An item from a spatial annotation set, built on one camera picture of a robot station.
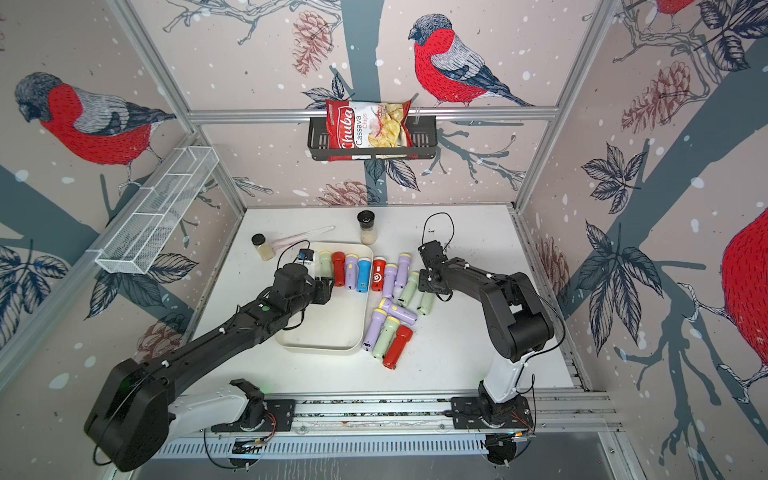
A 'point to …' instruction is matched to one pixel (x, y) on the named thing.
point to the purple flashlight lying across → (397, 312)
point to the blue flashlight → (363, 277)
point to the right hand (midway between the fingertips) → (428, 281)
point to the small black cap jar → (262, 247)
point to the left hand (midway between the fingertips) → (333, 273)
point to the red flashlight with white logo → (378, 273)
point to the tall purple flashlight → (402, 269)
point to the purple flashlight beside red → (389, 280)
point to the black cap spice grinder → (366, 220)
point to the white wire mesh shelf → (154, 220)
